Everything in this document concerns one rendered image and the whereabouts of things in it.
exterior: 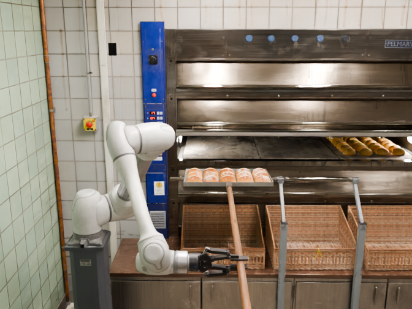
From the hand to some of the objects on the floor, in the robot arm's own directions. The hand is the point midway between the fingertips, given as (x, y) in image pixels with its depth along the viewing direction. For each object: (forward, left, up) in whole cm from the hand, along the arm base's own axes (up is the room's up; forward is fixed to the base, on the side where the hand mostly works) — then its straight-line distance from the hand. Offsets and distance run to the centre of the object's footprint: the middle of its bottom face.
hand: (239, 262), depth 189 cm
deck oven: (+49, +249, -119) cm, 280 cm away
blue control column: (-48, +249, -119) cm, 280 cm away
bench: (+44, +126, -119) cm, 179 cm away
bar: (+26, +105, -119) cm, 161 cm away
